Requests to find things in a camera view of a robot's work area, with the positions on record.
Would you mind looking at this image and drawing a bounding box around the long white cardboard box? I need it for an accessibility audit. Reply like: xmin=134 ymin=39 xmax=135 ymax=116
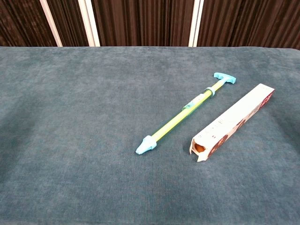
xmin=188 ymin=83 xmax=275 ymax=163

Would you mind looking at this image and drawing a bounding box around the blue yellow water pump toy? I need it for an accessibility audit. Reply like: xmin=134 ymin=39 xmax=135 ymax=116
xmin=135 ymin=72 xmax=237 ymax=155

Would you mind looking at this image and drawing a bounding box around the blue velvet table cloth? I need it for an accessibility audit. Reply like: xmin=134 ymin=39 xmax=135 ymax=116
xmin=0 ymin=46 xmax=300 ymax=225

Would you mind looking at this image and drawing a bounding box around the dark brown folding screen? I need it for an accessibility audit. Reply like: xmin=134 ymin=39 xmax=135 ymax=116
xmin=0 ymin=0 xmax=300 ymax=50

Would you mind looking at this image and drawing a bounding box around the white screen frame post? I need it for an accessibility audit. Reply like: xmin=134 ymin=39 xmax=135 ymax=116
xmin=77 ymin=0 xmax=101 ymax=47
xmin=39 ymin=0 xmax=63 ymax=47
xmin=188 ymin=0 xmax=205 ymax=47

